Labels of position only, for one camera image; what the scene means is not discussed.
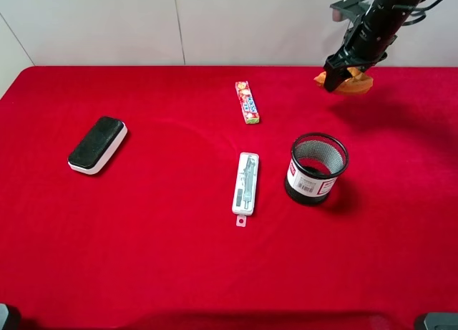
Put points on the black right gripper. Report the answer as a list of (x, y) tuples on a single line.
[(364, 46)]

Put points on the orange waffle wedge toy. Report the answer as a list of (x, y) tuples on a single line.
[(358, 83)]

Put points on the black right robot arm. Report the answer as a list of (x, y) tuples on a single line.
[(409, 11)]

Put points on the black mesh pen cup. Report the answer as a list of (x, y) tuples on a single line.
[(317, 160)]

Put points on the red candy stick pack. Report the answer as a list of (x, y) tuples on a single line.
[(247, 103)]

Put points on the white compass set case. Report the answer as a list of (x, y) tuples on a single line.
[(245, 187)]

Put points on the red table cloth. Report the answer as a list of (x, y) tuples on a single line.
[(151, 242)]

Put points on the dark right base corner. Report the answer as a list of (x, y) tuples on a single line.
[(437, 321)]

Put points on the dark base corner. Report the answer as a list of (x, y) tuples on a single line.
[(437, 321), (10, 317)]

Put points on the black and white board eraser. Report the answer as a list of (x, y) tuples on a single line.
[(97, 146)]

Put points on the dark left base corner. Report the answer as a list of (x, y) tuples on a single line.
[(10, 317)]

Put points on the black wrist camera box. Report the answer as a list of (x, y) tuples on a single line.
[(348, 10)]

